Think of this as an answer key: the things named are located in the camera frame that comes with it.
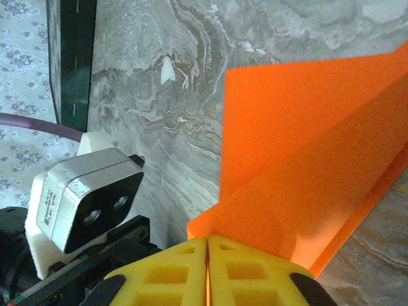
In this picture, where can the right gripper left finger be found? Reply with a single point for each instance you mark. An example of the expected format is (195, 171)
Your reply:
(165, 280)

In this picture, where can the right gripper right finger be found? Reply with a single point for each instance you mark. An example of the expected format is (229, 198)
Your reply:
(255, 280)

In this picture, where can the orange cloth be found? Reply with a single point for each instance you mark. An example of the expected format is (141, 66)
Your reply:
(287, 143)

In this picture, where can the black grey checkerboard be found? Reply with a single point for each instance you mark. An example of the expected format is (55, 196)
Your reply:
(76, 63)

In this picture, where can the white and black camera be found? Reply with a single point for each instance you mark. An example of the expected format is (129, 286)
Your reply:
(38, 255)

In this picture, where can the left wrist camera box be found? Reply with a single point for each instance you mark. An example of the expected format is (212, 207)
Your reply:
(95, 191)

